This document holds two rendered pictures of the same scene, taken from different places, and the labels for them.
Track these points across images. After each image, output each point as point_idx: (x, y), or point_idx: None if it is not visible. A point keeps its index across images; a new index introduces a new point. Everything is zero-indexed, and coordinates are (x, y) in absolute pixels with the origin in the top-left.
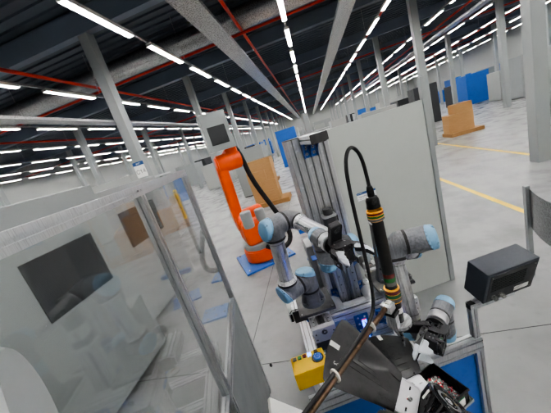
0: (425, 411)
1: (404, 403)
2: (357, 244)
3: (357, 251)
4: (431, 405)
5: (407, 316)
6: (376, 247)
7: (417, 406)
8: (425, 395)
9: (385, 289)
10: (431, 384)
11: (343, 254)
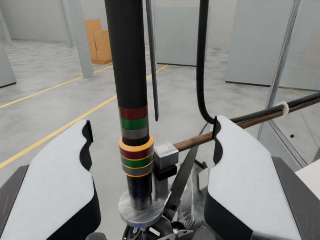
0: (166, 226)
1: (183, 234)
2: (41, 205)
3: (98, 199)
4: (158, 220)
5: (124, 199)
6: (143, 15)
7: (169, 234)
8: (156, 231)
9: (151, 138)
10: (140, 236)
11: (223, 156)
